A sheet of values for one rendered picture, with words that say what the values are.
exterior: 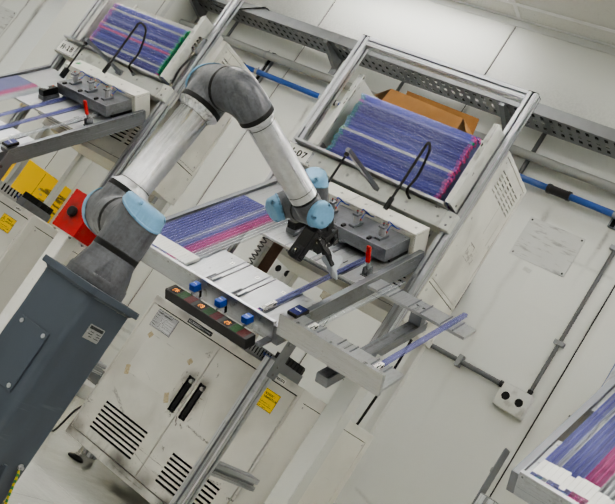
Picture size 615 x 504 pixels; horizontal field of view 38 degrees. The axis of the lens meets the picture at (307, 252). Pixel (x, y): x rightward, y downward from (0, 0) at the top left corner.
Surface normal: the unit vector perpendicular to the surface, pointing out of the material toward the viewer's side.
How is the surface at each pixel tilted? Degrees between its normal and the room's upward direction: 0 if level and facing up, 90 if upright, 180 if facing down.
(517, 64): 90
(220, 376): 90
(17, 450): 90
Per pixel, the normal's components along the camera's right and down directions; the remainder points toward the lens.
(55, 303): -0.36, -0.37
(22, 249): 0.74, 0.40
